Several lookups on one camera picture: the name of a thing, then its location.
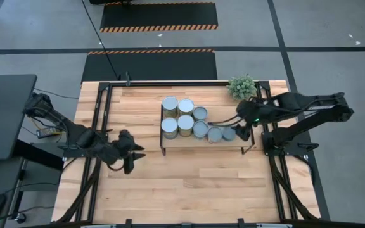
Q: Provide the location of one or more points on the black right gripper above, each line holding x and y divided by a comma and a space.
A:
253, 112

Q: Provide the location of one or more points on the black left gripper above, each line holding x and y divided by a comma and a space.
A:
125, 149

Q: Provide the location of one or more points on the diced tomatoes can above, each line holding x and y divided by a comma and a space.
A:
215, 134

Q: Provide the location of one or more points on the tall peas can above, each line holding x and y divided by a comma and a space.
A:
169, 126

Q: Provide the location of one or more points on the mixed vegetables can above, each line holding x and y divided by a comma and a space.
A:
200, 128

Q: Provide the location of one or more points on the short green peas can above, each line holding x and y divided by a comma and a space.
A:
200, 113

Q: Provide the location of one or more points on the tall carrots can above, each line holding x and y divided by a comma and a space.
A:
170, 104

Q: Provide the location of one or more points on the tall peaches can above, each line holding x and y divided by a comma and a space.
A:
186, 105

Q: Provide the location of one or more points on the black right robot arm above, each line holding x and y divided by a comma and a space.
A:
312, 118

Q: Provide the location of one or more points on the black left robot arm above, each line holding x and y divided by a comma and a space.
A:
74, 136

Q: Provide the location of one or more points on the wooden shelf with black legs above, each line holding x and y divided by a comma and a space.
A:
189, 143

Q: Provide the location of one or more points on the potted green plant, white pot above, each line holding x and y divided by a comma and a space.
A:
241, 88

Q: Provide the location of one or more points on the black mat, one hazard stripe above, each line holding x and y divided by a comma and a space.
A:
151, 66

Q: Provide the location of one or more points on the black power adapter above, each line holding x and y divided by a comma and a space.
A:
46, 133

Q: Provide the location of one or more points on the black metal rig frame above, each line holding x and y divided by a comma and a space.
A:
170, 84

